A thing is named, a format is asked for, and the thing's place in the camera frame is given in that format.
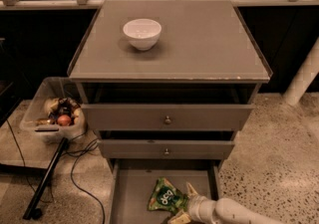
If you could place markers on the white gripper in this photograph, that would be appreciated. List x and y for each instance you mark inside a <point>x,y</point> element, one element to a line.
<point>195,205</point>

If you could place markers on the green rice chip bag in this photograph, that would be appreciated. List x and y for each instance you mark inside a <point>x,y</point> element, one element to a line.
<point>167,197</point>

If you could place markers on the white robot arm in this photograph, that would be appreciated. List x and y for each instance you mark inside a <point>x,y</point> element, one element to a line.
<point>223,211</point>

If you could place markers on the bottom grey drawer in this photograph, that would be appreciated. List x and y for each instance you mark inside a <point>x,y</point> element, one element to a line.
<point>135,180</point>

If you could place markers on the grey drawer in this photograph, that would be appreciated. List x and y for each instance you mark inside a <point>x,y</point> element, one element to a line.
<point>166,117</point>
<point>135,180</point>
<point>165,149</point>

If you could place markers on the middle grey drawer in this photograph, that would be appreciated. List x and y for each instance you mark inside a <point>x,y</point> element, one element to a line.
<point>165,149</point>

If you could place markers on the grey drawer cabinet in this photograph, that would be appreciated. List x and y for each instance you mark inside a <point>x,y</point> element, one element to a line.
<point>204,56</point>

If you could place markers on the top grey drawer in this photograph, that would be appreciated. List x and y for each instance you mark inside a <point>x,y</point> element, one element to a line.
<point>166,117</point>

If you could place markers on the black metal leg bar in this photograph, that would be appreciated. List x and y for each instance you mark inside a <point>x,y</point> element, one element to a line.
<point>32,211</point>

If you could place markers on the red apple in bin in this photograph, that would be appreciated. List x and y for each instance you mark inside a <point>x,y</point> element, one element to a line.
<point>64,120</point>

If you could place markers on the clear plastic bin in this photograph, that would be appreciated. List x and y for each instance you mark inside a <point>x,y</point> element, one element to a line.
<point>55,97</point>

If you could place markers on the white ceramic bowl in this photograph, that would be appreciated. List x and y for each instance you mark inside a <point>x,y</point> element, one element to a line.
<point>142,34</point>

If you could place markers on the white railing bar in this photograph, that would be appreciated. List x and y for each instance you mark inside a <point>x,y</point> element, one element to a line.
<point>97,4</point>

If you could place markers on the white pillar post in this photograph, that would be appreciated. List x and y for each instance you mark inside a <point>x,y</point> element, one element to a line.
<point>304,77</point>

